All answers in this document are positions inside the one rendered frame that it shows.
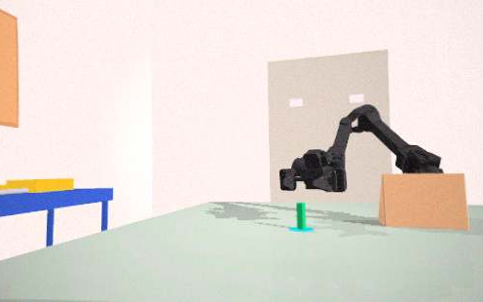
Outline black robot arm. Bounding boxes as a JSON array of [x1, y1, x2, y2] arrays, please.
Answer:
[[291, 104, 444, 174]]

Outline green rectangular post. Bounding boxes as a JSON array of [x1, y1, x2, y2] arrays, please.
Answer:
[[296, 203, 307, 230]]

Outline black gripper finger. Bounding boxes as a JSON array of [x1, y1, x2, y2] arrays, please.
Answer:
[[282, 170, 294, 191], [312, 170, 337, 192]]

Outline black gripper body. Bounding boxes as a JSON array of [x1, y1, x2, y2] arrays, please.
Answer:
[[279, 168, 347, 192]]

